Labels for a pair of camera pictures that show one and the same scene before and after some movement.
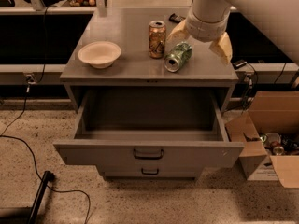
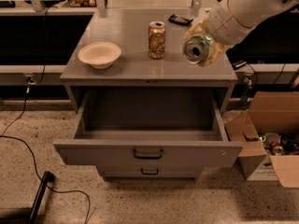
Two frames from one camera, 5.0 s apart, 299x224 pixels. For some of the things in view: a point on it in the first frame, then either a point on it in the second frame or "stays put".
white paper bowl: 99,54 stays put
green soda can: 174,60 → 196,48
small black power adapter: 238,63 stays put
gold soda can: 157,39 stays put
